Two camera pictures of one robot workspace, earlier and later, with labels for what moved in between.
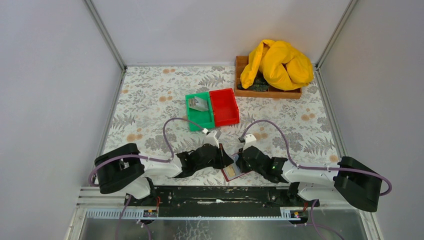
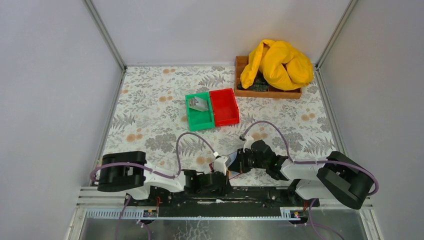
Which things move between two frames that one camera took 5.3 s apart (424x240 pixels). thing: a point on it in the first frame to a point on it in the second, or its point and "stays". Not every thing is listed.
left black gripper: [214, 156] to [218, 182]
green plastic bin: [204, 119] stays
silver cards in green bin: [198, 103] stays
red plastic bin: [225, 109] stays
